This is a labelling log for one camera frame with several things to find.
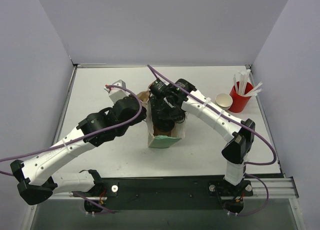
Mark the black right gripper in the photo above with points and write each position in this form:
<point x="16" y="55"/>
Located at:
<point x="164" y="115"/>

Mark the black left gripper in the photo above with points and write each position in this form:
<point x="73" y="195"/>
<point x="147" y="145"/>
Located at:
<point x="139" y="112"/>

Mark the green paper takeout bag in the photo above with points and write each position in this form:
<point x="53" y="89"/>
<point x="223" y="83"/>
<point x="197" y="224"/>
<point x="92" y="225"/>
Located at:
<point x="156" y="138"/>

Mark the black plastic cup lid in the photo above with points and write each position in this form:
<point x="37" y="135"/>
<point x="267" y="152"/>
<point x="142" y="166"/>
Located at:
<point x="165" y="125"/>

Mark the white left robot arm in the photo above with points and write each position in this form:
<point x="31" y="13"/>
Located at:
<point x="39" y="177"/>

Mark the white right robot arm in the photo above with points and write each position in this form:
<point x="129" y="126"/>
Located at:
<point x="236" y="132"/>

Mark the brown pulp cup carrier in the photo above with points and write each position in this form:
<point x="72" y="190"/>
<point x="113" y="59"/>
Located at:
<point x="144" y="96"/>

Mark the stack of paper cups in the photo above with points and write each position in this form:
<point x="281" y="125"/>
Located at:
<point x="224" y="101"/>

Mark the red straw holder cup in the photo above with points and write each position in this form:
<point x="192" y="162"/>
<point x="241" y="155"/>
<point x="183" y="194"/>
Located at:
<point x="239" y="102"/>

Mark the white wrapped straws bundle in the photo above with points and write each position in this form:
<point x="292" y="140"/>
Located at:
<point x="240" y="88"/>

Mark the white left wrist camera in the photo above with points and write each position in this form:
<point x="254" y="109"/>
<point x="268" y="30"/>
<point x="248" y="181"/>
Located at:
<point x="114" y="93"/>

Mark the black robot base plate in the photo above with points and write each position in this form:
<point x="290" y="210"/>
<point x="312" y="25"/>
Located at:
<point x="205" y="192"/>

